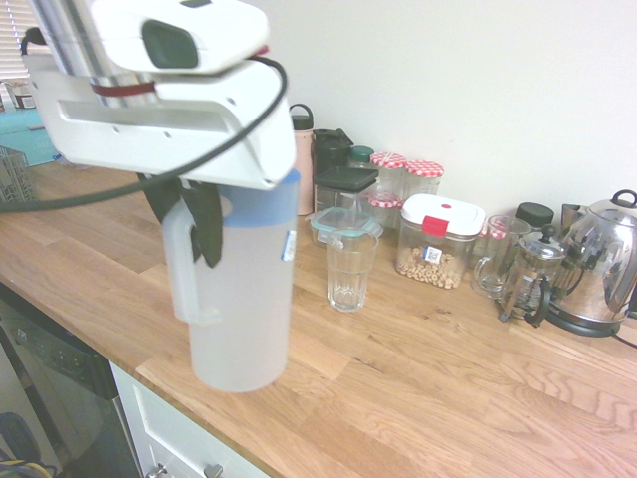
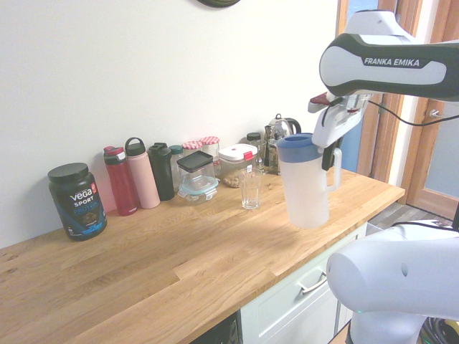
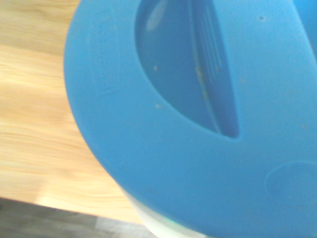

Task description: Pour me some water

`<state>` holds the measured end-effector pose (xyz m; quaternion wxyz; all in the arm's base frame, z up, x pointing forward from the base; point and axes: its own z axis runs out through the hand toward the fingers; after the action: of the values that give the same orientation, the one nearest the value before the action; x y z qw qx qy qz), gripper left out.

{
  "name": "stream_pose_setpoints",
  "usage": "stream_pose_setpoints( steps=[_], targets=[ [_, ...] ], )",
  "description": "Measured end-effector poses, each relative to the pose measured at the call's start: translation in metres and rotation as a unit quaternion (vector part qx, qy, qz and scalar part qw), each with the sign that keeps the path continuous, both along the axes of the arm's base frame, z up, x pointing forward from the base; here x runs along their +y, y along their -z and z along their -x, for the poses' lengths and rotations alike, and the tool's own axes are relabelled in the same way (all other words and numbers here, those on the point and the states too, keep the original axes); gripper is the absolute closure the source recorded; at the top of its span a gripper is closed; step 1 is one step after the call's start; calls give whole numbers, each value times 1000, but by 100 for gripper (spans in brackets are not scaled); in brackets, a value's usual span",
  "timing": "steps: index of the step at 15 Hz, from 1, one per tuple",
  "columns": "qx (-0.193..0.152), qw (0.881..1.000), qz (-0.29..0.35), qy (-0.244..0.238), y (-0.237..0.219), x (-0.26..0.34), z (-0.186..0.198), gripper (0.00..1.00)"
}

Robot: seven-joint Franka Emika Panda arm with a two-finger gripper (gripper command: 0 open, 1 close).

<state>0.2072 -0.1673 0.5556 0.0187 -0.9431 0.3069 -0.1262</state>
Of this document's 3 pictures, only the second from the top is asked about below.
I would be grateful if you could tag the red water bottle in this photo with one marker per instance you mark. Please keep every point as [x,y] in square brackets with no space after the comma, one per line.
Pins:
[122,186]

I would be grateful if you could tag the clear container black square lid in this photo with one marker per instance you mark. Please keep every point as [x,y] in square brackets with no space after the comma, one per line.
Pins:
[195,172]

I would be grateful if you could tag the small jar red checkered lid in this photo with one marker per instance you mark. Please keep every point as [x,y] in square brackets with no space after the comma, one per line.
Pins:
[216,168]

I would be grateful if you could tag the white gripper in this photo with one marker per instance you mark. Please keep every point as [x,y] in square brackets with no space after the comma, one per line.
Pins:
[333,122]

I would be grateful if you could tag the pink bottle with black cap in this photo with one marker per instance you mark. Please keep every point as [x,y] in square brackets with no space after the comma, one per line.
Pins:
[143,179]

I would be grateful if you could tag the jar with black lid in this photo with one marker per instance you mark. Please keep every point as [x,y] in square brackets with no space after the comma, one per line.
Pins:
[253,138]

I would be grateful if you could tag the clear drinking glass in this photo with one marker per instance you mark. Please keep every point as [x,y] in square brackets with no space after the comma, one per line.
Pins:
[251,190]

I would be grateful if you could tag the glass container teal clip lid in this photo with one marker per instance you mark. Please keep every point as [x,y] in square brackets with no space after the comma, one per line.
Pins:
[197,191]

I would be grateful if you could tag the black shaker bottle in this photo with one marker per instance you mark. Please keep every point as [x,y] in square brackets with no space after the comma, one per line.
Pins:
[161,172]

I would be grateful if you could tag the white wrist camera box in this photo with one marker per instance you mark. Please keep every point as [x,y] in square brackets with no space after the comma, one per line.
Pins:
[317,104]

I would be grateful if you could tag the black round wall object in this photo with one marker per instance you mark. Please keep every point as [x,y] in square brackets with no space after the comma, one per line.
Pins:
[218,2]

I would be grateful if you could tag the clear glass mug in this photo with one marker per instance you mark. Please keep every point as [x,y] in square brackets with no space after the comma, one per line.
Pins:
[261,157]

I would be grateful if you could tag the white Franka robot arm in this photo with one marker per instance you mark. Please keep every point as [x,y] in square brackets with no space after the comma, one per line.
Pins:
[387,68]

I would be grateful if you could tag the wooden door with glass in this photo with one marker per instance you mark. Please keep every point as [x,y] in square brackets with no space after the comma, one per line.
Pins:
[434,150]

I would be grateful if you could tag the cereal container white red lid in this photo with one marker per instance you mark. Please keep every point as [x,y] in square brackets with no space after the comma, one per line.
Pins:
[235,165]

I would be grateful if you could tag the translucent pitcher with blue lid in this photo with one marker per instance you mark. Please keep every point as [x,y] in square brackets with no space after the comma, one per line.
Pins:
[305,190]

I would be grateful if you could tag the pale green cabinet drawer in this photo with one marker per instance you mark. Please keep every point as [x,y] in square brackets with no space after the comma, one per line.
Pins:
[287,308]

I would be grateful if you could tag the stainless steel electric kettle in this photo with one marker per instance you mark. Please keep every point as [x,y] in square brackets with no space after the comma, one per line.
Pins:
[288,125]

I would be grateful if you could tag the black dishwasher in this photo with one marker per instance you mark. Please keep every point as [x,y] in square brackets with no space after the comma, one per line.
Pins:
[222,331]

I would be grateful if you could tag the black Vega protein tub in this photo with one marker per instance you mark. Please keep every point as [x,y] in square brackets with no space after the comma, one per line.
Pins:
[77,204]

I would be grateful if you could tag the jar with green lid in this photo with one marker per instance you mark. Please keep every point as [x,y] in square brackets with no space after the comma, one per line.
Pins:
[176,152]

